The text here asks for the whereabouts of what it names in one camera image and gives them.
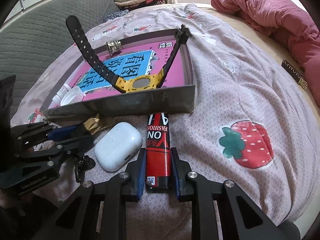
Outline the white earbuds case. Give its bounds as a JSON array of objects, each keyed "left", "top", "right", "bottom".
[{"left": 94, "top": 122, "right": 143, "bottom": 172}]

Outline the grey cardboard box tray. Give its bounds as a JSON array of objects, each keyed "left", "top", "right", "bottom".
[{"left": 40, "top": 26, "right": 195, "bottom": 119}]

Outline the brass metal knob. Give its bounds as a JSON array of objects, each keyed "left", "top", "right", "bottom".
[{"left": 106, "top": 40, "right": 122, "bottom": 57}]

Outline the black gold lettered case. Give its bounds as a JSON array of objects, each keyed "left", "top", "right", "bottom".
[{"left": 281, "top": 60, "right": 308, "bottom": 90}]

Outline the small white pill bottle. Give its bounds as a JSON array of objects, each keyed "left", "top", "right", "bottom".
[{"left": 52, "top": 83, "right": 71, "bottom": 106}]

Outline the pink blue children's book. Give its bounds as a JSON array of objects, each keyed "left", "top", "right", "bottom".
[{"left": 48, "top": 40, "right": 188, "bottom": 109}]

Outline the pink crumpled quilt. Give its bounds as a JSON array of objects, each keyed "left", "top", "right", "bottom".
[{"left": 210, "top": 0, "right": 319, "bottom": 102}]

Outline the black key ring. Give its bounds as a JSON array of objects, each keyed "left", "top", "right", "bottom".
[{"left": 73, "top": 154, "right": 97, "bottom": 184}]

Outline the grey quilted headboard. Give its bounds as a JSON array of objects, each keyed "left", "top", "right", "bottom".
[{"left": 1, "top": 0, "right": 119, "bottom": 115}]

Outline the red black lighter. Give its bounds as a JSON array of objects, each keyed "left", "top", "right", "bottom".
[{"left": 146, "top": 112, "right": 171, "bottom": 192}]

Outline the white plastic bottle cap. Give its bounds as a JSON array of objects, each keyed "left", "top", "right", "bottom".
[{"left": 60, "top": 86, "right": 84, "bottom": 106}]

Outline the dark patterned cloth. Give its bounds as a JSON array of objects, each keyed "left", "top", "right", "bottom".
[{"left": 101, "top": 9, "right": 129, "bottom": 23}]

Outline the yellow black wrist watch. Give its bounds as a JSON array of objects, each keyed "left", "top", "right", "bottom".
[{"left": 66, "top": 15, "right": 191, "bottom": 94}]

